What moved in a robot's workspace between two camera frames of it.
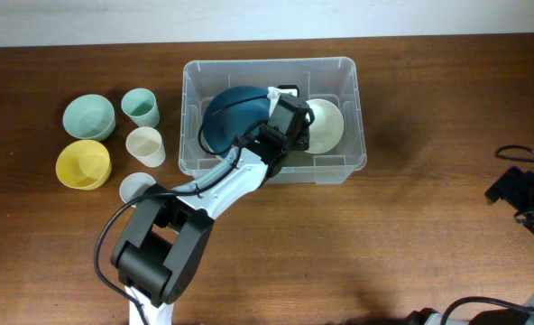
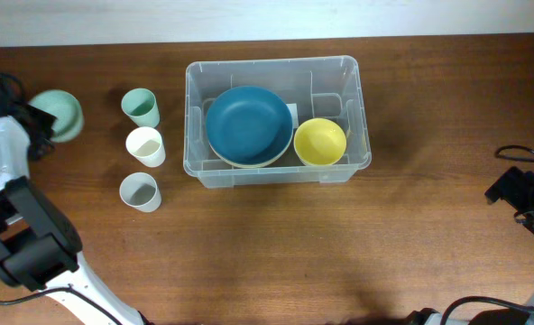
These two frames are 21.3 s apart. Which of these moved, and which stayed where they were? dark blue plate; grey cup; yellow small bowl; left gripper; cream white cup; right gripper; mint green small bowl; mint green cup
Moved: yellow small bowl; left gripper; mint green small bowl
Stayed: right gripper; dark blue plate; grey cup; cream white cup; mint green cup
